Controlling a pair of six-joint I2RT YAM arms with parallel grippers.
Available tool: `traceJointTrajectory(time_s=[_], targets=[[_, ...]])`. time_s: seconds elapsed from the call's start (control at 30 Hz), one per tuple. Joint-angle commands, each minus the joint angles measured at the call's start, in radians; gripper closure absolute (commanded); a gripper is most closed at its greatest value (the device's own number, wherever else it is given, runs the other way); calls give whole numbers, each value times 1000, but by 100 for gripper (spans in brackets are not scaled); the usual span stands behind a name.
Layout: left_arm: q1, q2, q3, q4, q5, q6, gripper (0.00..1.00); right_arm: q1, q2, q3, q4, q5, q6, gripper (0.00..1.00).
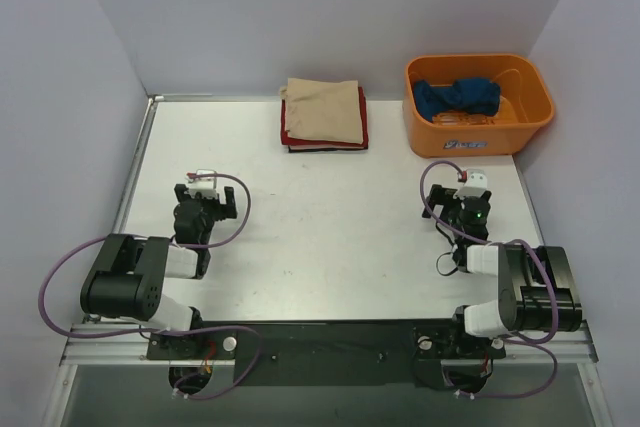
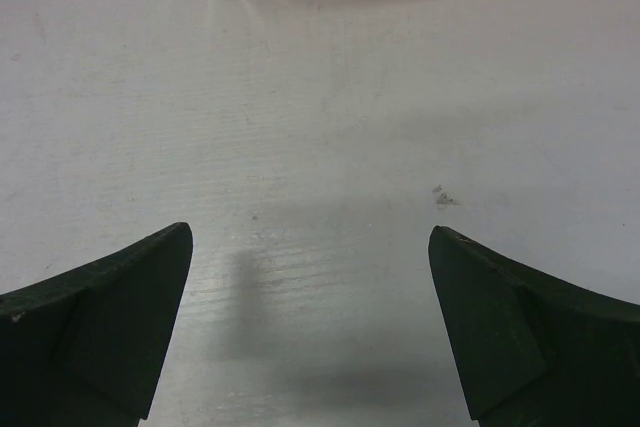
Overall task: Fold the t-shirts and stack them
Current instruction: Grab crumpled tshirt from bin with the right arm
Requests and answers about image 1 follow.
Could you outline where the blue t shirt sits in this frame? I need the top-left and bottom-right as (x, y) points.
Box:
(412, 78), (501, 122)

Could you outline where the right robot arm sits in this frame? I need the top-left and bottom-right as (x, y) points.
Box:
(422, 184), (583, 356)

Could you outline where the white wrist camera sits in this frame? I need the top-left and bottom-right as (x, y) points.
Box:
(454, 170), (488, 199)
(186, 169), (219, 200)

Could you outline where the orange plastic basket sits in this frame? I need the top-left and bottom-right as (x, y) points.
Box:
(402, 53), (555, 158)

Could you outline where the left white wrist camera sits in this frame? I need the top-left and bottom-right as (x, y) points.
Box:
(186, 169), (219, 200)

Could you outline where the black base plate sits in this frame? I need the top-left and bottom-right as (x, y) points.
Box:
(147, 319), (506, 388)

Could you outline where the beige folded t shirt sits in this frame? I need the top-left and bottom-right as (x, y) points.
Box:
(280, 78), (364, 144)

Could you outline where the black folded t shirt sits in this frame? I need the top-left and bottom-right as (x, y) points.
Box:
(287, 145), (368, 153)

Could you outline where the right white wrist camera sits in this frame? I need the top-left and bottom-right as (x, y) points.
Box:
(454, 170), (488, 199)

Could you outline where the red folded t shirt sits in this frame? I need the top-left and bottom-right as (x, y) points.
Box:
(280, 87), (369, 148)

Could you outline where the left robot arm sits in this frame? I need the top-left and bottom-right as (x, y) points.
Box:
(80, 179), (238, 359)

